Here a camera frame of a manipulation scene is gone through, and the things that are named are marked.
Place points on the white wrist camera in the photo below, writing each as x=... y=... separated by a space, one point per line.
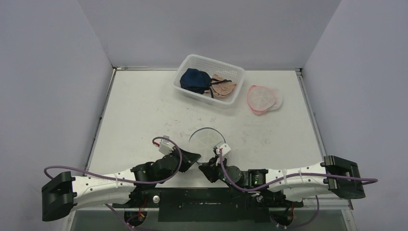
x=165 y=146
x=222 y=149

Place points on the blue-trimmed mesh laundry bag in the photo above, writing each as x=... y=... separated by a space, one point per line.
x=203 y=141

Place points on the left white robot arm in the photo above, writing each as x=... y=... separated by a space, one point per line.
x=65 y=193

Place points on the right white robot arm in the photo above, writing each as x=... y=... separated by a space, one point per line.
x=334 y=175

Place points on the white perforated plastic basket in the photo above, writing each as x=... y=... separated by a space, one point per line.
x=211 y=67

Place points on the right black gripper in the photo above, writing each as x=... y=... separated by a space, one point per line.
x=215 y=169

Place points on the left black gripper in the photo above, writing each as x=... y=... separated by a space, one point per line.
x=188 y=159

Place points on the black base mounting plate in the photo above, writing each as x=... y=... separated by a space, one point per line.
x=210 y=205

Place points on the pink-trimmed mesh laundry bag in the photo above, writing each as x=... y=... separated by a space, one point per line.
x=262 y=99

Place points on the navy blue bra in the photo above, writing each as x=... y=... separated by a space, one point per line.
x=195 y=81

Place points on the beige bra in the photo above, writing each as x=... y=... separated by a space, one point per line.
x=220 y=87

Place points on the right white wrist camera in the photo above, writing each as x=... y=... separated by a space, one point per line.
x=222 y=149

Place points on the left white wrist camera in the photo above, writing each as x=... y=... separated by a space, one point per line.
x=165 y=146

